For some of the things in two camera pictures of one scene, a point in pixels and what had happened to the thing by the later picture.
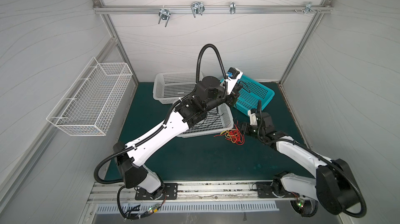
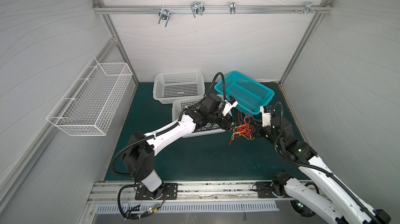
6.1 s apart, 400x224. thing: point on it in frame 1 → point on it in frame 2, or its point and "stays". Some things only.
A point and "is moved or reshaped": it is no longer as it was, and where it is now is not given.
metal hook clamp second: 197,7 stays
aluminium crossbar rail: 213,9 stays
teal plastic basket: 249,91 stays
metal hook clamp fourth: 309,8 stays
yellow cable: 225,131 is moved or reshaped
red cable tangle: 235,136 is moved or reshaped
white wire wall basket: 87,108 stays
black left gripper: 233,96 → 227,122
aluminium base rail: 193,192 stays
